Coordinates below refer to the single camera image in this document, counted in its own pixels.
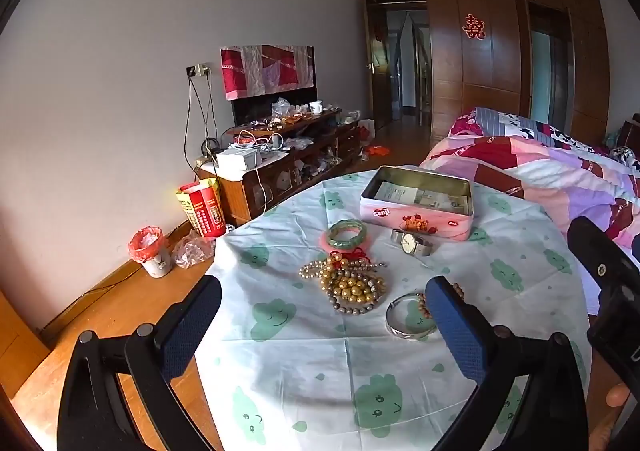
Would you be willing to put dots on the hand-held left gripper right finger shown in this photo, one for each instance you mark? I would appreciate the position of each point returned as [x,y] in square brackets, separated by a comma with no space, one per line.
[452,326]

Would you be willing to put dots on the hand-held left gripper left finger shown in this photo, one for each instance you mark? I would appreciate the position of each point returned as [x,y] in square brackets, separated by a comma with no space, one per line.
[190,326]

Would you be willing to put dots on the silver bangle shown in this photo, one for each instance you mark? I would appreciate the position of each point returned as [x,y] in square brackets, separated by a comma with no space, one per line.
[406,335]

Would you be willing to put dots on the silver wrist watch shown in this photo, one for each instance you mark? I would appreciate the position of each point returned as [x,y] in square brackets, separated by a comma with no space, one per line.
[410,241]

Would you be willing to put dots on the pink tin box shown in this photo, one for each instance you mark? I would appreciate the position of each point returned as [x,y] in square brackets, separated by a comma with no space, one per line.
[415,223]

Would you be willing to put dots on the pink bangle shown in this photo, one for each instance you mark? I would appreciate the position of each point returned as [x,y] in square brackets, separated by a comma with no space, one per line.
[326,242]

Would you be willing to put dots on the person's right hand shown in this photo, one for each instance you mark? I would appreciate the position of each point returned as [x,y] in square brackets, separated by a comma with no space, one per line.
[617,396]

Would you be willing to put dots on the clear plastic bag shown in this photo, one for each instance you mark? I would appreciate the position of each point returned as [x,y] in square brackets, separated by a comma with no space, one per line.
[192,251]

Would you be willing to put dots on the trash bin with red liner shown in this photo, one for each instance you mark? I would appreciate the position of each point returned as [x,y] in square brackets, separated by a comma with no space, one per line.
[150,251]

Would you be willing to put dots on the red and yellow boxes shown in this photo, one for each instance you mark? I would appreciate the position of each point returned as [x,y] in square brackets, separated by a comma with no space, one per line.
[205,211]

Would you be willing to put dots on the wooden television cabinet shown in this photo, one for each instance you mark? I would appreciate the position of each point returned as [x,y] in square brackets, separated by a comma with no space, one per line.
[235,196]

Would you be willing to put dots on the stack of paper slips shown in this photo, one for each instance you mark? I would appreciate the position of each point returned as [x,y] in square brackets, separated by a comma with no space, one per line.
[400,193]

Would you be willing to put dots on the pink patchwork quilt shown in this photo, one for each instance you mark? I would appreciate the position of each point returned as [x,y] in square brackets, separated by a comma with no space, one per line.
[525,166]

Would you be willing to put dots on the white cardboard box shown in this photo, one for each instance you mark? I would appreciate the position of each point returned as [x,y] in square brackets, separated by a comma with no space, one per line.
[237,163]

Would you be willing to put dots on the orange cloth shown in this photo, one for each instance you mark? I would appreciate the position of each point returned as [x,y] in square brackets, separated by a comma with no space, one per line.
[377,150]

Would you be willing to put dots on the black television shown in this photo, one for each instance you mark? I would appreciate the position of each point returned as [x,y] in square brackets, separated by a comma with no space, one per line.
[250,108]

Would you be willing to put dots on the wooden door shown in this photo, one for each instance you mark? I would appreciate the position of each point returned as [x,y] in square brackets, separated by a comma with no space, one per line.
[380,91]

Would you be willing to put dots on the wooden panel wardrobe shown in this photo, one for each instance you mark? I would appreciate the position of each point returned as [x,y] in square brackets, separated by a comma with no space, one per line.
[480,81]

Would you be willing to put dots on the white mug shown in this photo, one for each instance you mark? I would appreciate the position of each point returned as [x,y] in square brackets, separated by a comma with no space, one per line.
[315,108]

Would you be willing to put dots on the red patchwork cloth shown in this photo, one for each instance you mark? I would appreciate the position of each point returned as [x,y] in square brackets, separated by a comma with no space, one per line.
[260,71]

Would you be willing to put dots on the wall power outlet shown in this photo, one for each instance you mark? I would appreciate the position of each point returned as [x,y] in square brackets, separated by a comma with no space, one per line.
[198,70]

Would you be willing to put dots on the red paper wall decoration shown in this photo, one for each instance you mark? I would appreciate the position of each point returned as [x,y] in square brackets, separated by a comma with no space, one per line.
[474,26]

